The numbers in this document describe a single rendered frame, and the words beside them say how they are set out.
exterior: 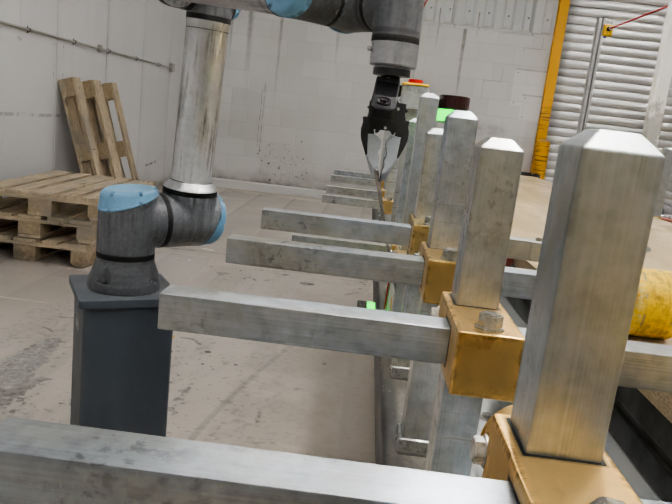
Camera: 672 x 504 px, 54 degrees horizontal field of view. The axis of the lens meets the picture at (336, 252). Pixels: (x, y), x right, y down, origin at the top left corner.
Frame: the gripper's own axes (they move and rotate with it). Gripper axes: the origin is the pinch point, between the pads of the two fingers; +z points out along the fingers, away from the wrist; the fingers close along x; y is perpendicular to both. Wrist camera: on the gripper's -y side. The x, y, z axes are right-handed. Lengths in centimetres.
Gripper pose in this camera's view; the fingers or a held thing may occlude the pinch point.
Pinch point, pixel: (379, 175)
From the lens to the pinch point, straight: 127.6
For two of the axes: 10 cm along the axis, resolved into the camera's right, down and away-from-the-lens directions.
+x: -9.9, -1.1, 0.3
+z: -1.1, 9.7, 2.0
